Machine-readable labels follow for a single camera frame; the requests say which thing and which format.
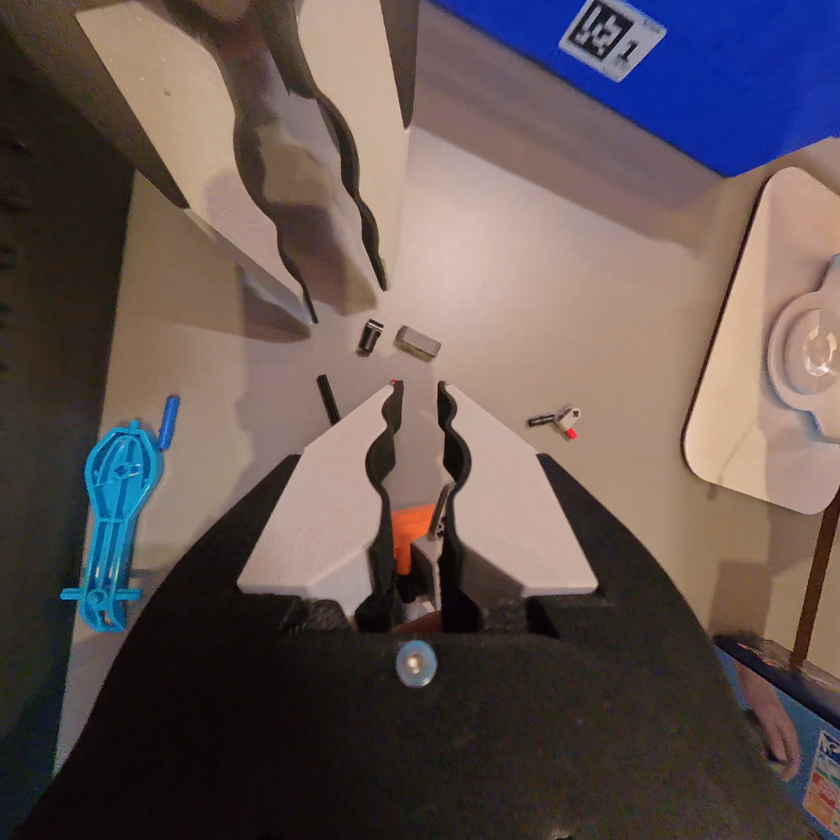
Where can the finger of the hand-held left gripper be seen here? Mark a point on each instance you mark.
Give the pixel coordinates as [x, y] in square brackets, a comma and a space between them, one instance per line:
[170, 118]
[354, 65]

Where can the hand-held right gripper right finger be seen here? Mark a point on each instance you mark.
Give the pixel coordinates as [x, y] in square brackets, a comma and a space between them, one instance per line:
[525, 525]

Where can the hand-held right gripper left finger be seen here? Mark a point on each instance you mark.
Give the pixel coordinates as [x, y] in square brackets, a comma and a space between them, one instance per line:
[315, 525]

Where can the grey wheel module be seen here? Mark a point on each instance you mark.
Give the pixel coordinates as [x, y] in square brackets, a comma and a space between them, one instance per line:
[410, 525]

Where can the black toy axle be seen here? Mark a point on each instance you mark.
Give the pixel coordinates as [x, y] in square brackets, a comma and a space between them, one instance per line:
[327, 397]

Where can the small black toy connector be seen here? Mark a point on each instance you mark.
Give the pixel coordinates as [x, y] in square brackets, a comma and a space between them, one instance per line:
[371, 336]

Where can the blue storage bin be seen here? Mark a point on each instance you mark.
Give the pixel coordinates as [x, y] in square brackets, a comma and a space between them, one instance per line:
[722, 98]

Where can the person's right hand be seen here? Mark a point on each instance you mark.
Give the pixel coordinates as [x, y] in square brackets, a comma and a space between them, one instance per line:
[420, 623]

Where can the small black white red connector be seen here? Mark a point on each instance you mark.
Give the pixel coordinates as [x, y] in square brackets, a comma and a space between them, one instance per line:
[566, 418]

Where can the small blue toy pin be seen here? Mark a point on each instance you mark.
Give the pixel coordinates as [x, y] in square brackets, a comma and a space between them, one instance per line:
[169, 420]

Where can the short grey toy beam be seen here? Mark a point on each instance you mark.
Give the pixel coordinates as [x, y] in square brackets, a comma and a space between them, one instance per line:
[417, 341]

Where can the white base board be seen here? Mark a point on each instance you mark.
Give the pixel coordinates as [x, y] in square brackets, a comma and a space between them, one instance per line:
[735, 394]

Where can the black perforated mat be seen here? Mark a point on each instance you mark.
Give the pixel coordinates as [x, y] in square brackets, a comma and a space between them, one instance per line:
[46, 394]

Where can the white round stand base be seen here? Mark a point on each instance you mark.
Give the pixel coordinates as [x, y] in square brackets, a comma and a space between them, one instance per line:
[800, 367]

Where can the dark blue toy kit box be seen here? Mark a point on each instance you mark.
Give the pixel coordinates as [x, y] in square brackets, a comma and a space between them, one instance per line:
[814, 735]

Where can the light blue toy frame piece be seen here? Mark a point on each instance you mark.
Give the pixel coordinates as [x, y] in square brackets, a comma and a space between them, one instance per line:
[122, 470]

